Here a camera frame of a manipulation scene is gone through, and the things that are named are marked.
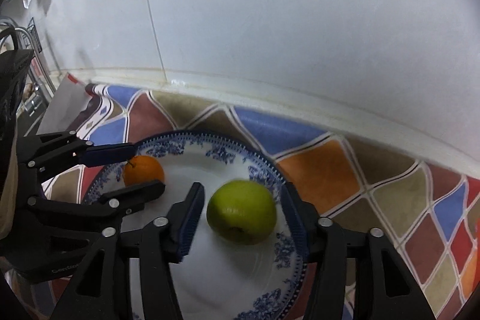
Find blue white porcelain plate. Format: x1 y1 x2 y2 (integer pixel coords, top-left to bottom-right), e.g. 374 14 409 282
81 129 308 320

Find small orange with stem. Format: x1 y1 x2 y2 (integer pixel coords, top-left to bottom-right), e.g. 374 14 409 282
123 155 165 186

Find green apple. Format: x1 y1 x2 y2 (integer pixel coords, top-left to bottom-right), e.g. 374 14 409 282
206 179 277 245

